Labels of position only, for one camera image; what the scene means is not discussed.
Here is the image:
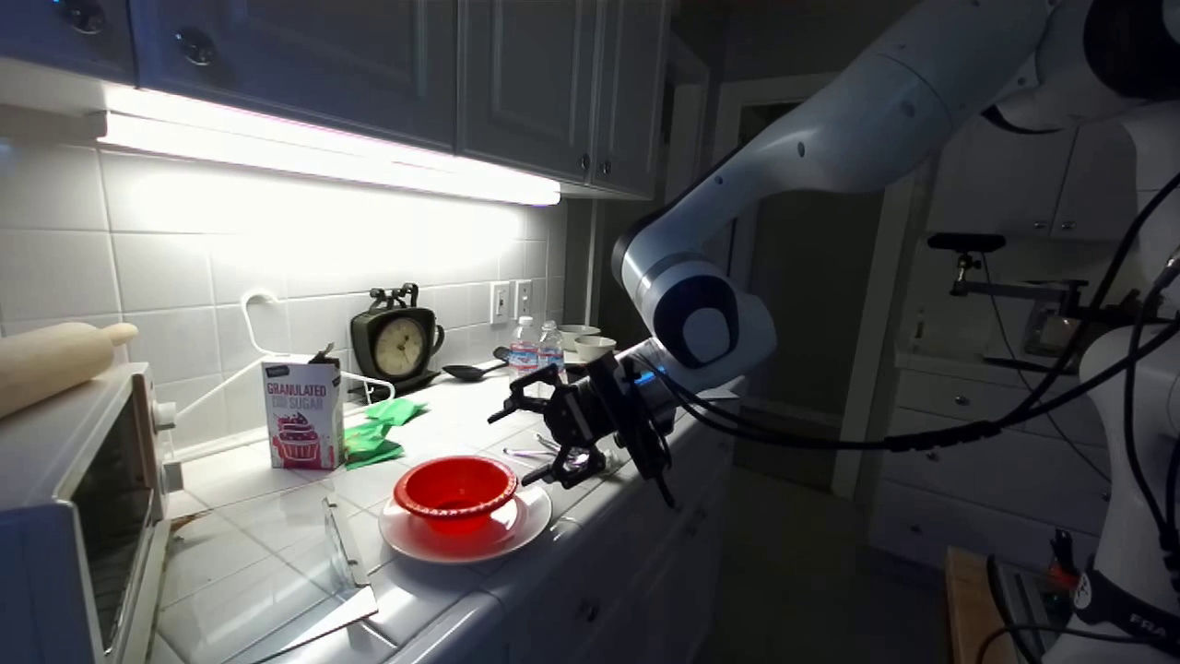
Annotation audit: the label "green cloth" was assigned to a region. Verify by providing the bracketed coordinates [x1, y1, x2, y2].
[340, 394, 432, 474]

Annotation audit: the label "black faucet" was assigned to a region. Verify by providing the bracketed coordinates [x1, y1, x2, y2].
[926, 233, 1090, 309]

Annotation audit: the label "tall clear glass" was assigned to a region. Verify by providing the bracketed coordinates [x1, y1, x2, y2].
[322, 493, 371, 597]

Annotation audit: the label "wooden platform board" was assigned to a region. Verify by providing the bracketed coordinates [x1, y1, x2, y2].
[941, 546, 1033, 664]

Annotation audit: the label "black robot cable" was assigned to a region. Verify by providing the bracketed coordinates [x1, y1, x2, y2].
[650, 171, 1180, 458]
[1114, 244, 1180, 546]

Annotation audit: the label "small white bowl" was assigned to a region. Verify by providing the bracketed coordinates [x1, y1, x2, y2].
[558, 326, 618, 372]

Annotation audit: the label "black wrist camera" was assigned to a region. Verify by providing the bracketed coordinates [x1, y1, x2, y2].
[613, 352, 678, 508]

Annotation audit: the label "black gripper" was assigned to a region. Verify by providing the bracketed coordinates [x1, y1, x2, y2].
[485, 361, 635, 493]

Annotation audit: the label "small clear water bottle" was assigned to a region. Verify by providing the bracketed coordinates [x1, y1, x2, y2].
[507, 314, 540, 372]
[535, 319, 566, 372]

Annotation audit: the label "under-cabinet light strip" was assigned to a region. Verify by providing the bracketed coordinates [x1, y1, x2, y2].
[89, 78, 564, 211]

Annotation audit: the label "white sink cabinet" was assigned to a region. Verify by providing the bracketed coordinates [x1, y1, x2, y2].
[861, 352, 1109, 576]

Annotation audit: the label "white toaster oven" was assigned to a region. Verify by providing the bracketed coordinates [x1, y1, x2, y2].
[0, 361, 175, 664]

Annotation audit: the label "red bowl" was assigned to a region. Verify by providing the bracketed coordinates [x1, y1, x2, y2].
[389, 453, 523, 539]

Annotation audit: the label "wooden rolling pin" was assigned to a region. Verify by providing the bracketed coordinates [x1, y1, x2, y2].
[0, 322, 142, 420]

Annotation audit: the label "black ladle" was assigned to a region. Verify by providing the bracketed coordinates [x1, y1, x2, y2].
[440, 356, 507, 386]

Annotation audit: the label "orange cable connector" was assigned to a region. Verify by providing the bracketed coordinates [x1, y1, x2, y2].
[1043, 529, 1086, 593]

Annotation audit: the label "white pink carton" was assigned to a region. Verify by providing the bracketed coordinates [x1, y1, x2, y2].
[258, 356, 347, 477]

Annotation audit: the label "white wall cable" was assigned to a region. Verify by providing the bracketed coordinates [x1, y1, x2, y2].
[170, 289, 397, 420]

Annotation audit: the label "black alarm clock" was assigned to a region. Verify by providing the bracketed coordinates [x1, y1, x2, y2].
[347, 279, 448, 399]

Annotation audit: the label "white upper cabinets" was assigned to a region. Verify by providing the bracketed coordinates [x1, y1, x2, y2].
[0, 0, 676, 200]

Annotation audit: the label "white round plate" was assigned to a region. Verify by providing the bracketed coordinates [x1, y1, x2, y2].
[374, 479, 558, 568]

